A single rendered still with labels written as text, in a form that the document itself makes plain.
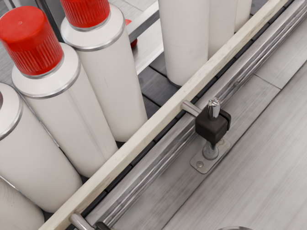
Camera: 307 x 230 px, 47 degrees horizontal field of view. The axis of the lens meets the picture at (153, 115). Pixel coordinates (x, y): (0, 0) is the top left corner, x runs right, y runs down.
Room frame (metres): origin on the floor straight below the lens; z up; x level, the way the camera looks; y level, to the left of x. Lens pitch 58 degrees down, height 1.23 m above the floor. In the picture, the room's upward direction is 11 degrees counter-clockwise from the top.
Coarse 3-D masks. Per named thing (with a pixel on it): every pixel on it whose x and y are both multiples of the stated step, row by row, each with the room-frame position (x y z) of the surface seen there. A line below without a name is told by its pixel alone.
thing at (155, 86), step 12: (252, 0) 0.38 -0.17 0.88; (264, 0) 0.37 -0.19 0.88; (288, 0) 0.36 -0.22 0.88; (252, 12) 0.36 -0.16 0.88; (276, 12) 0.35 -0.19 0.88; (156, 60) 0.30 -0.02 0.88; (144, 72) 0.29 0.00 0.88; (156, 72) 0.28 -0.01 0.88; (144, 84) 0.27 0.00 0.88; (156, 84) 0.27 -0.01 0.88; (168, 84) 0.26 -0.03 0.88; (144, 96) 0.26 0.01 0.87; (156, 96) 0.25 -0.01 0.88; (168, 96) 0.24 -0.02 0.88; (156, 108) 0.23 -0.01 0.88; (120, 144) 0.19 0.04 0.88; (84, 180) 0.16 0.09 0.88; (120, 180) 0.16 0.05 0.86; (108, 192) 0.14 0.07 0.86; (36, 204) 0.14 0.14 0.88; (96, 204) 0.13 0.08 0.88; (48, 216) 0.13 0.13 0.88; (84, 216) 0.12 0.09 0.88; (72, 228) 0.11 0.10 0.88
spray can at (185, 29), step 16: (160, 0) 0.27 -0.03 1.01; (176, 0) 0.25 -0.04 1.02; (192, 0) 0.25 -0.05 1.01; (208, 0) 0.26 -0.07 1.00; (160, 16) 0.27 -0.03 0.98; (176, 16) 0.25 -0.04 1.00; (192, 16) 0.25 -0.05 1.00; (208, 16) 0.26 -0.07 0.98; (176, 32) 0.25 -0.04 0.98; (192, 32) 0.25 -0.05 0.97; (208, 32) 0.26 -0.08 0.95; (176, 48) 0.25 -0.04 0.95; (192, 48) 0.25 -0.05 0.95; (176, 64) 0.25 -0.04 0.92; (192, 64) 0.25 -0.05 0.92; (176, 80) 0.26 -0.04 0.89
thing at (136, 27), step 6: (150, 6) 0.31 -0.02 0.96; (156, 6) 0.31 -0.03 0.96; (144, 12) 0.31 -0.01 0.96; (150, 12) 0.30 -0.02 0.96; (156, 12) 0.30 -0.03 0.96; (138, 18) 0.30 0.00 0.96; (144, 18) 0.30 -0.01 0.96; (150, 18) 0.30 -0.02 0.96; (156, 18) 0.30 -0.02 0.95; (132, 24) 0.29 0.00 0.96; (138, 24) 0.29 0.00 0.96; (144, 24) 0.29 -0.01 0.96; (150, 24) 0.30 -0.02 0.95; (132, 30) 0.28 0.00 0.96; (138, 30) 0.29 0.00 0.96; (144, 30) 0.29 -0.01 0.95; (132, 36) 0.28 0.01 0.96; (138, 36) 0.28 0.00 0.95; (30, 108) 0.21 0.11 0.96
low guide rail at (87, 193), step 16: (272, 0) 0.33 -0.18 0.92; (256, 16) 0.31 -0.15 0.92; (272, 16) 0.32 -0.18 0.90; (240, 32) 0.29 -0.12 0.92; (256, 32) 0.30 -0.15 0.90; (224, 48) 0.27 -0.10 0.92; (240, 48) 0.28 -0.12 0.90; (208, 64) 0.25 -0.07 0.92; (224, 64) 0.26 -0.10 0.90; (192, 80) 0.23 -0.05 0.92; (208, 80) 0.24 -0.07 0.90; (176, 96) 0.22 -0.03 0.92; (192, 96) 0.22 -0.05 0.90; (160, 112) 0.20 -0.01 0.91; (176, 112) 0.21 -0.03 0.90; (144, 128) 0.19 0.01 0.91; (160, 128) 0.19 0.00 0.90; (128, 144) 0.17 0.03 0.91; (144, 144) 0.17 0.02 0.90; (112, 160) 0.16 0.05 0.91; (128, 160) 0.16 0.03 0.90; (96, 176) 0.14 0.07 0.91; (112, 176) 0.14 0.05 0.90; (80, 192) 0.13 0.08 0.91; (96, 192) 0.13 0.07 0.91; (64, 208) 0.12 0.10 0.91; (80, 208) 0.12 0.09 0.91; (48, 224) 0.11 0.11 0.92; (64, 224) 0.11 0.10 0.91
